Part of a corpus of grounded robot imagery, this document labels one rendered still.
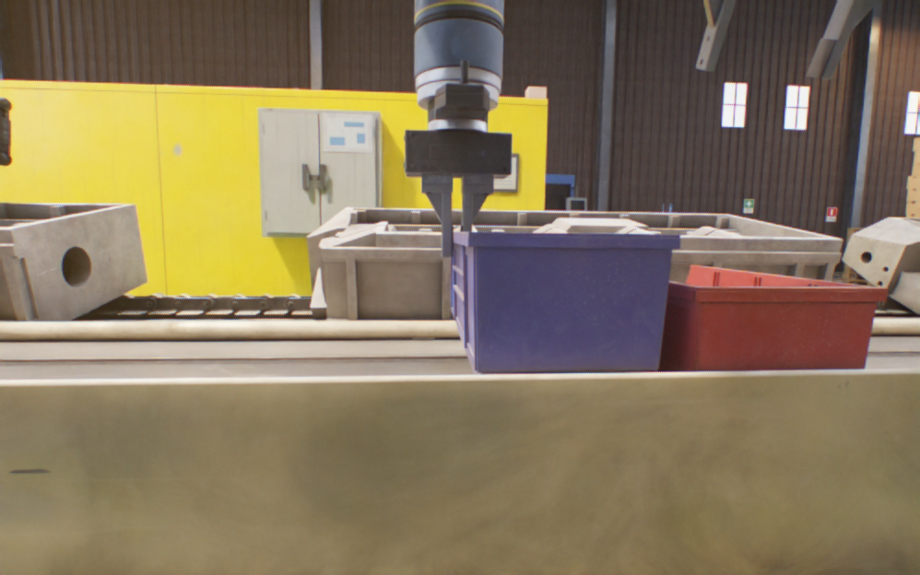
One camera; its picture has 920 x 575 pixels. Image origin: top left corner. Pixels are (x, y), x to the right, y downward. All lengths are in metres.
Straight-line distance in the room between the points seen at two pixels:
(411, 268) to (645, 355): 0.51
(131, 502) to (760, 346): 0.58
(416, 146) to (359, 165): 2.44
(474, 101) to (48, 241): 0.86
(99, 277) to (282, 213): 1.94
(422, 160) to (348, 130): 2.49
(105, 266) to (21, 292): 0.22
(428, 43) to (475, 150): 0.13
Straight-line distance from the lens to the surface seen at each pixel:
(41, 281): 1.13
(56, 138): 3.96
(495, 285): 0.41
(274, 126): 3.16
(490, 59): 0.60
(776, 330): 0.53
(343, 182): 3.03
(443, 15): 0.61
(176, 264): 3.57
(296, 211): 3.07
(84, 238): 1.23
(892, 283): 1.67
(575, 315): 0.44
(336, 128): 3.08
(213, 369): 0.75
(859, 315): 0.59
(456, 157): 0.59
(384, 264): 0.87
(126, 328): 0.99
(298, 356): 0.79
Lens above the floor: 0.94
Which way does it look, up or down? 7 degrees down
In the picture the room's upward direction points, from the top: 1 degrees clockwise
